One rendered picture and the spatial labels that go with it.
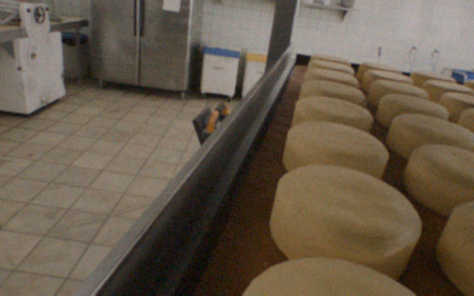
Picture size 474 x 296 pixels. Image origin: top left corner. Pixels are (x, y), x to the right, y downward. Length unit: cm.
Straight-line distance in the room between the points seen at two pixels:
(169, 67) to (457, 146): 485
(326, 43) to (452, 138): 560
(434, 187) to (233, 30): 557
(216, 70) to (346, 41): 213
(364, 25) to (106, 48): 386
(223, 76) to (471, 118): 493
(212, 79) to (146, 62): 98
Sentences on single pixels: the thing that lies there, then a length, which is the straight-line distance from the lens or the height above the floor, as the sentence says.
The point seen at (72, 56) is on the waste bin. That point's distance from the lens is 596.
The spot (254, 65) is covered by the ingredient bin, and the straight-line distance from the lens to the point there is 510.
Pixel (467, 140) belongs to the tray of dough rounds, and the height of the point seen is 151.
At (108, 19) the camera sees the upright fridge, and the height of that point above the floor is 102.
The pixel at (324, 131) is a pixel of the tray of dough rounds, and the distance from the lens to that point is 18.
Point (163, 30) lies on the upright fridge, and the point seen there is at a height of 96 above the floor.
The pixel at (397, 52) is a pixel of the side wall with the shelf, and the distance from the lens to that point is 614.
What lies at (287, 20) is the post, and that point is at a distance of 50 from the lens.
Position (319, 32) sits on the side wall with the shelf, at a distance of 577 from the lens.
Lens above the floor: 157
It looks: 24 degrees down
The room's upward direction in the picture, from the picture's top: 8 degrees clockwise
